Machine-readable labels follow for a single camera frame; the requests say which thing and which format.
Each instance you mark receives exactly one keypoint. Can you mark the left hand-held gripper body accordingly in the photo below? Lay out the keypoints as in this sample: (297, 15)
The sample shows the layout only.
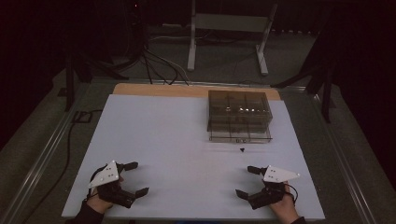
(107, 175)

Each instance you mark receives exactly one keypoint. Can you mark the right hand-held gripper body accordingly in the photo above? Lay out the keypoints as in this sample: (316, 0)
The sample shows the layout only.
(277, 174)

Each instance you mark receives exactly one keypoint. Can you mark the person's left hand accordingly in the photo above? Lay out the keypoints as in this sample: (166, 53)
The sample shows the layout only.
(99, 204)

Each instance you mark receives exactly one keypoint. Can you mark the person's right hand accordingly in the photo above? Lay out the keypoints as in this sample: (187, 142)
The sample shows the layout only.
(285, 209)

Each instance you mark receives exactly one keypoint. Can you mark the small black clip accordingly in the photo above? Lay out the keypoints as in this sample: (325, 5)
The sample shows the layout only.
(242, 150)

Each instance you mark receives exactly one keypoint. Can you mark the white table sheet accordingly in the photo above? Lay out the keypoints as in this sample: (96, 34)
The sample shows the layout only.
(171, 152)

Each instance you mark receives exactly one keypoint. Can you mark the clear plastic drawer organiser box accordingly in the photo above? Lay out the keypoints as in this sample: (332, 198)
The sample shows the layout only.
(239, 115)

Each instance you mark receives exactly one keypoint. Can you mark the black floor plate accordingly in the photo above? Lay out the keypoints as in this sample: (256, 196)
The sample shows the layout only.
(82, 116)

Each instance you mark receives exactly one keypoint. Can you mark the black tripod stand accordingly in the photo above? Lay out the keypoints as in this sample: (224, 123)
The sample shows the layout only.
(325, 90)
(70, 81)

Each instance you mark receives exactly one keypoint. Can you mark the white metal stand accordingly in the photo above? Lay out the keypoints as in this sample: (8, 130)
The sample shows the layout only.
(230, 22)

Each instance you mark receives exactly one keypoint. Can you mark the aluminium floor rail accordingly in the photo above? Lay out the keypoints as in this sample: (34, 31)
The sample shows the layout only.
(345, 161)
(37, 158)

